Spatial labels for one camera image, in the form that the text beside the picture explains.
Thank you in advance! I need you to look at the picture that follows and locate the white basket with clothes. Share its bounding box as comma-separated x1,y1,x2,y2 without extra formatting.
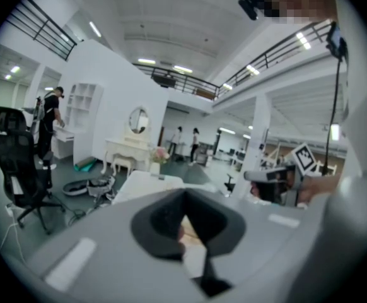
86,175,116,197

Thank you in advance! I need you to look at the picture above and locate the black cable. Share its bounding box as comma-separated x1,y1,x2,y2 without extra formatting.
47,191,108,227

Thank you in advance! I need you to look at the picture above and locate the black phone on stand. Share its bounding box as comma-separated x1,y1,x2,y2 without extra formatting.
325,21,348,59

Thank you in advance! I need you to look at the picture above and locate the grey oval pet bed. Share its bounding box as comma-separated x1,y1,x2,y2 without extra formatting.
62,179,88,197

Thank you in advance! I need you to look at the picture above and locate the black stand pole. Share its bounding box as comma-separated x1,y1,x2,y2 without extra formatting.
323,57,342,177

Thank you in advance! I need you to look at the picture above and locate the black head-worn camera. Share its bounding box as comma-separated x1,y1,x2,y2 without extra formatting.
238,0,268,21

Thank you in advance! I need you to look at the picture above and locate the small black chair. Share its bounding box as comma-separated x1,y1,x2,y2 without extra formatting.
223,173,236,194

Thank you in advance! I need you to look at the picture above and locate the white vanity stool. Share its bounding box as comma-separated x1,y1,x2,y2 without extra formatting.
111,153,134,177

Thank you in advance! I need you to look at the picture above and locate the black mesh office chair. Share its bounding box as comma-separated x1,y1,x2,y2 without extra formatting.
0,106,66,235

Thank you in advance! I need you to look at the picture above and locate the person's right forearm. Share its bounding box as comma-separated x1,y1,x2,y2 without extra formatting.
298,171,342,203

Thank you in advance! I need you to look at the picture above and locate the pink flower bouquet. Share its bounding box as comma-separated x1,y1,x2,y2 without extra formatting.
150,146,171,165

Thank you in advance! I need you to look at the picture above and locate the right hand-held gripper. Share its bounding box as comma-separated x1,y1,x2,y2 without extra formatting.
243,142,317,207

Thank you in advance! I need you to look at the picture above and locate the white cable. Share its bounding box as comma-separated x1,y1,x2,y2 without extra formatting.
0,204,28,263

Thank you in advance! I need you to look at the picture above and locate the oval vanity mirror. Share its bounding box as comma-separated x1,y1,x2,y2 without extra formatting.
127,105,150,136

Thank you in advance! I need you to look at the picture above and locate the black balcony railing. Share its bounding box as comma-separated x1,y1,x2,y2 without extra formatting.
5,0,333,101

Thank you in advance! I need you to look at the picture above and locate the white open shelf cabinet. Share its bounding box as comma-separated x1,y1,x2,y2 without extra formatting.
64,82,105,131

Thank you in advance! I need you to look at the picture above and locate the white vanity table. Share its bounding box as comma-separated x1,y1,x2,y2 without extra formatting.
100,137,151,175

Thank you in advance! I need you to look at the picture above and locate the white desk with drawer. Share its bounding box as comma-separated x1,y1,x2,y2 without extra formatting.
51,125,90,160

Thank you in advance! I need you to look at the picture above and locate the green rolled mat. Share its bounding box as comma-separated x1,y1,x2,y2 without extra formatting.
73,157,98,172

